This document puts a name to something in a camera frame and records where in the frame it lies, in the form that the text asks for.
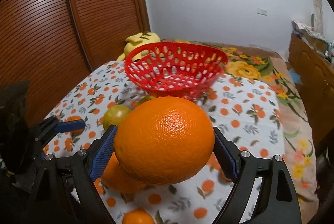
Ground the orange-print white cloth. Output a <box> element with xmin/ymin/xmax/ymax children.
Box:
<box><xmin>44</xmin><ymin>61</ymin><xmax>284</xmax><ymax>223</ymax></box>

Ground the red perforated plastic basket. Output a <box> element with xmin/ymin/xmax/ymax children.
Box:
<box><xmin>124</xmin><ymin>42</ymin><xmax>229</xmax><ymax>101</ymax></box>

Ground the wooden louvered wardrobe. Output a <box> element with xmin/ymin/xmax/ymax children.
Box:
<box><xmin>1</xmin><ymin>0</ymin><xmax>149</xmax><ymax>126</ymax></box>

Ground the yellow plush toy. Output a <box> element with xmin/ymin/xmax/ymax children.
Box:
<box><xmin>117</xmin><ymin>32</ymin><xmax>161</xmax><ymax>61</ymax></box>

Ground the dull green fruit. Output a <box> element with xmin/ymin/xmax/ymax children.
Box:
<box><xmin>138</xmin><ymin>95</ymin><xmax>156</xmax><ymax>106</ymax></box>

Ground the white wall switch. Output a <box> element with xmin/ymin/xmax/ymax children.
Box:
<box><xmin>256</xmin><ymin>8</ymin><xmax>267</xmax><ymax>16</ymax></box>

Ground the yellow-green round fruit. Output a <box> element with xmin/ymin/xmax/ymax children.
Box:
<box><xmin>102</xmin><ymin>105</ymin><xmax>131</xmax><ymax>131</ymax></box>

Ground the small tangerine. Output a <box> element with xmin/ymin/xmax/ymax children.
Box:
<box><xmin>122</xmin><ymin>208</ymin><xmax>155</xmax><ymax>224</ymax></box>
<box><xmin>66</xmin><ymin>115</ymin><xmax>85</xmax><ymax>135</ymax></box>

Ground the large orange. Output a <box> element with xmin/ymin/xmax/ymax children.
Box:
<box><xmin>101</xmin><ymin>153</ymin><xmax>145</xmax><ymax>194</ymax></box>
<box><xmin>114</xmin><ymin>97</ymin><xmax>215</xmax><ymax>185</ymax></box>

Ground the clutter on cabinet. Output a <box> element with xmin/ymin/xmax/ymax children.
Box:
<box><xmin>292</xmin><ymin>20</ymin><xmax>333</xmax><ymax>63</ymax></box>

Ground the wooden side cabinet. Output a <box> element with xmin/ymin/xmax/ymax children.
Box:
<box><xmin>288</xmin><ymin>34</ymin><xmax>333</xmax><ymax>150</ymax></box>

